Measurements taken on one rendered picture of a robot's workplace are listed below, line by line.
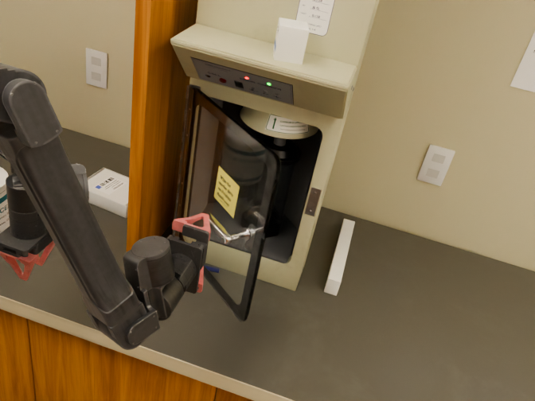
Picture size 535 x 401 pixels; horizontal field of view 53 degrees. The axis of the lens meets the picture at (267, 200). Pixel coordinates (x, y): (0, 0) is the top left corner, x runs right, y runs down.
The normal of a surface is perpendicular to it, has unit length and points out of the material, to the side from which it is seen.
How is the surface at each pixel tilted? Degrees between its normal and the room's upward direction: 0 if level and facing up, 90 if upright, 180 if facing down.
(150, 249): 14
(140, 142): 90
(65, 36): 90
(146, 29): 90
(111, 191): 0
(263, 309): 0
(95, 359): 90
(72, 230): 78
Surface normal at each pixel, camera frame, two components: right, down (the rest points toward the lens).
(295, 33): 0.01, 0.56
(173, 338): 0.18, -0.82
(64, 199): 0.72, 0.32
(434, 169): -0.27, 0.50
